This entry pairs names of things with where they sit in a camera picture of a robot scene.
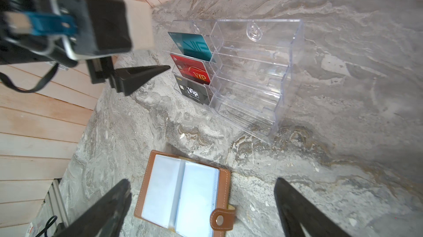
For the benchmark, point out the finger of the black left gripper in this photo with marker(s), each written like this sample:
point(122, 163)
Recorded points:
point(129, 80)

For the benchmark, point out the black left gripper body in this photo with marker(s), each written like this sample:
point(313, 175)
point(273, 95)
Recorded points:
point(29, 36)

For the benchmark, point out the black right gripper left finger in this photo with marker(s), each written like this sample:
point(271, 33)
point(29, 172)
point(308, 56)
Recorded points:
point(106, 217)

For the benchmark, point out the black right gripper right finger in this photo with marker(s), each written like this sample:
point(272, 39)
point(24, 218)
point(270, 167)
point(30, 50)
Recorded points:
point(299, 216)

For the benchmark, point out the brown leather card holder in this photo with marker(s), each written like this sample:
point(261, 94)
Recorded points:
point(186, 197)

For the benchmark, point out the red card in stand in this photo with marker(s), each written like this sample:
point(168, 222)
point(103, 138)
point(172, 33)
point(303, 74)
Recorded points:
point(191, 68)

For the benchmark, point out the black card in stand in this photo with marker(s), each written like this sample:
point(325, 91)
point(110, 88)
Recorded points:
point(193, 90)

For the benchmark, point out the teal card in stand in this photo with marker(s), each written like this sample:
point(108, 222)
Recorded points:
point(192, 45)

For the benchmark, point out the clear acrylic card stand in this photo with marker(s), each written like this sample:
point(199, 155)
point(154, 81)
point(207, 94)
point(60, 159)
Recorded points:
point(254, 69)

